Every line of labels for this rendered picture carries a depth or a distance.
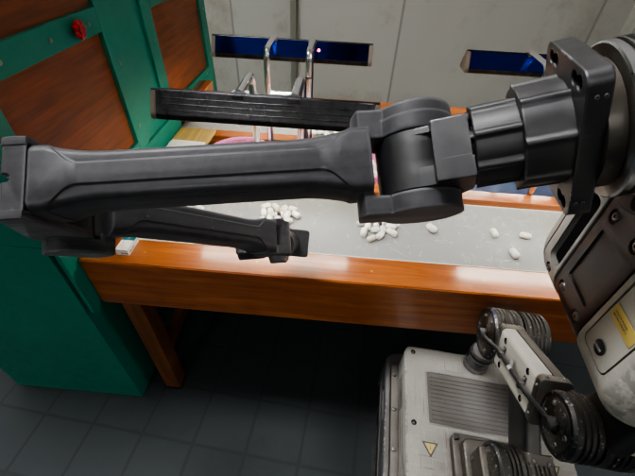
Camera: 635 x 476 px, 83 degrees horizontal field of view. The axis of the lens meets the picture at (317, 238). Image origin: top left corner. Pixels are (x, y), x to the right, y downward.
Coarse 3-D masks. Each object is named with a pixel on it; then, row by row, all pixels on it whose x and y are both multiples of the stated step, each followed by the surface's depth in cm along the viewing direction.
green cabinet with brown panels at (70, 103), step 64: (0, 0) 71; (64, 0) 88; (128, 0) 112; (192, 0) 159; (0, 64) 71; (64, 64) 89; (128, 64) 115; (192, 64) 164; (0, 128) 72; (64, 128) 91; (128, 128) 118
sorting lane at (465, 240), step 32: (320, 224) 115; (352, 224) 116; (416, 224) 117; (448, 224) 118; (480, 224) 118; (512, 224) 119; (544, 224) 119; (352, 256) 105; (384, 256) 106; (416, 256) 106; (448, 256) 107; (480, 256) 107
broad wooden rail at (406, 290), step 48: (144, 240) 104; (96, 288) 105; (144, 288) 103; (192, 288) 102; (240, 288) 100; (288, 288) 98; (336, 288) 97; (384, 288) 95; (432, 288) 94; (480, 288) 95; (528, 288) 95
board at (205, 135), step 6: (180, 132) 149; (186, 132) 150; (192, 132) 150; (198, 132) 150; (204, 132) 150; (210, 132) 150; (174, 138) 146; (180, 138) 146; (186, 138) 146; (192, 138) 146; (198, 138) 146; (204, 138) 146; (210, 138) 147
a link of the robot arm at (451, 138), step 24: (432, 120) 31; (456, 120) 30; (384, 144) 34; (408, 144) 32; (432, 144) 32; (456, 144) 30; (384, 168) 34; (408, 168) 32; (432, 168) 31; (456, 168) 29; (384, 192) 34
